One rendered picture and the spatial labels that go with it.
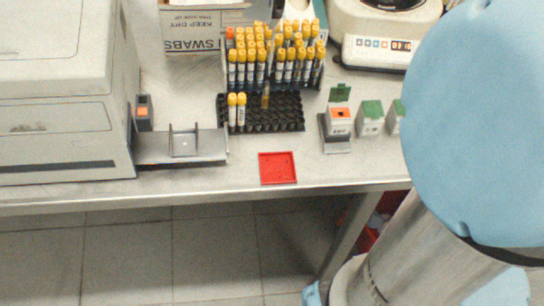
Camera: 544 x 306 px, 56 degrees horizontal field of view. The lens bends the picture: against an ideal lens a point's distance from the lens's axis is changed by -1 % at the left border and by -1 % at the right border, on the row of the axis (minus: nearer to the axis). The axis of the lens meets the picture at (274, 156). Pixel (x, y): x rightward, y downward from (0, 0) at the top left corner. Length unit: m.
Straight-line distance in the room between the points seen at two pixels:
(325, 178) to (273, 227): 0.92
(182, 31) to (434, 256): 0.83
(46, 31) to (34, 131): 0.16
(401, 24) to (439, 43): 0.88
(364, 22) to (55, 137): 0.64
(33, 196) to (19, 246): 0.98
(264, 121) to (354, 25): 0.29
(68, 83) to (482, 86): 0.61
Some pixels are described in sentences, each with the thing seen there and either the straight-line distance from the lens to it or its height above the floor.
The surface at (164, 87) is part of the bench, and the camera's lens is 1.09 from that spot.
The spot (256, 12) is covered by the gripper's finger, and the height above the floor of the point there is 1.17.
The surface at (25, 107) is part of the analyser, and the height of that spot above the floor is 1.11.
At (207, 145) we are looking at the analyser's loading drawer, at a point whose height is 0.92.
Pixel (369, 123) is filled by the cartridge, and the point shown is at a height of 0.93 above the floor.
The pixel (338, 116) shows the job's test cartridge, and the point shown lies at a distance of 0.97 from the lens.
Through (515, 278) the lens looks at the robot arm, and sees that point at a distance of 0.67.
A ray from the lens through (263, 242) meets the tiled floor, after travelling 1.86.
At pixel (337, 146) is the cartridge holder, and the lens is 1.01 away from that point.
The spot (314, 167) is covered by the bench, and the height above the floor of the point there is 0.88.
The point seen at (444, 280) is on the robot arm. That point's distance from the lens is 0.38.
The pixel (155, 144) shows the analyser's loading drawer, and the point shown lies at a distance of 0.97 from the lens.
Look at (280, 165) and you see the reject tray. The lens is 0.98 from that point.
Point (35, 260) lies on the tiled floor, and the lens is 1.95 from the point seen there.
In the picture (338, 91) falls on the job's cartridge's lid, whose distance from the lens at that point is 0.97.
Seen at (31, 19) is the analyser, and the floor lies 1.17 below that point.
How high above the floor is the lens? 1.73
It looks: 59 degrees down
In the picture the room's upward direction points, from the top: 9 degrees clockwise
